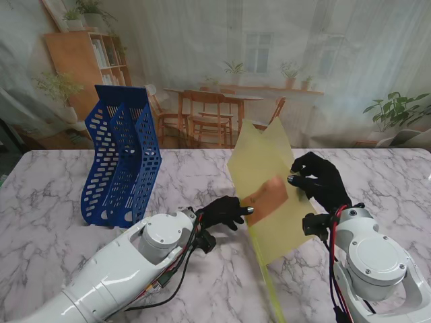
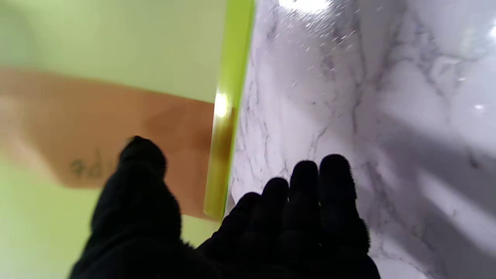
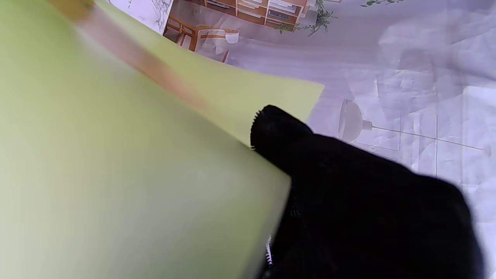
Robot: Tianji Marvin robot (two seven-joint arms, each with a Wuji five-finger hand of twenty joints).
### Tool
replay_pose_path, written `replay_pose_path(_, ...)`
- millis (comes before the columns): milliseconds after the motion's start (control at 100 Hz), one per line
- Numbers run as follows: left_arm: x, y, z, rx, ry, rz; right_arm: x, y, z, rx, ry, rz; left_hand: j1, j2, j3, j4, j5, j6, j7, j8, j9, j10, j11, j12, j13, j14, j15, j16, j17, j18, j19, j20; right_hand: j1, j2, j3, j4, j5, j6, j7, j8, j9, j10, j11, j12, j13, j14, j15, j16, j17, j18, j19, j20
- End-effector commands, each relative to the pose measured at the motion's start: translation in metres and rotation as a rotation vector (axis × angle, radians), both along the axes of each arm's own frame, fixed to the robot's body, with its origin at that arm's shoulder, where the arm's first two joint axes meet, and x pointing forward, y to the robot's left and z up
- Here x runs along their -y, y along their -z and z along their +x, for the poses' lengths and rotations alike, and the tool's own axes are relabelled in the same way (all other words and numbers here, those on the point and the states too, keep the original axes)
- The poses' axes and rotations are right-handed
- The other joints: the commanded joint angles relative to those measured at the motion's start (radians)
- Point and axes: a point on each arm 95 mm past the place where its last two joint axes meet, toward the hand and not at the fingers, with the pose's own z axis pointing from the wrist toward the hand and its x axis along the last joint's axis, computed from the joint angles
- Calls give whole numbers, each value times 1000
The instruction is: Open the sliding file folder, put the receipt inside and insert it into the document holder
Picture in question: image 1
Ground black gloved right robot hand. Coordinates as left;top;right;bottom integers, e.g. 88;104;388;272
286;151;353;215

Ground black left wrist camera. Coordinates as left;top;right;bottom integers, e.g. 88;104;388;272
197;231;217;254

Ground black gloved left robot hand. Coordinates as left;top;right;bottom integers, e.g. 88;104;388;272
195;196;255;231

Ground yellow-green translucent file folder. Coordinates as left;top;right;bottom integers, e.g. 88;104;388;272
226;117;320;266

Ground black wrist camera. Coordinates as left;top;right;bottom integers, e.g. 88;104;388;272
302;211;330;237
197;231;217;254

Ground right arm red black wires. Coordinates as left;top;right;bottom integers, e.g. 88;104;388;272
325;205;354;323

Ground pink paper receipt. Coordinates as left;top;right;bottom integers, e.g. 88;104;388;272
244;176;290;227

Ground blue perforated file rack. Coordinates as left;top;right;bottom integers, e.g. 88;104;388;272
79;84;163;227

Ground black left camera cable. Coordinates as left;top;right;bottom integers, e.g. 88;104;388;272
126;247;196;312

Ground arm red black wires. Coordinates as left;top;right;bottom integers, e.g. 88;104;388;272
144;210;205;295
325;205;354;323

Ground printed room scene backdrop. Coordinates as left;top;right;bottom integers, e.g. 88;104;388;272
0;0;431;151

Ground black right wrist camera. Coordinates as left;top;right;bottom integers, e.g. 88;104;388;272
302;211;330;237

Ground left arm red black wires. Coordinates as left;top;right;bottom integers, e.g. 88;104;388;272
144;210;205;295

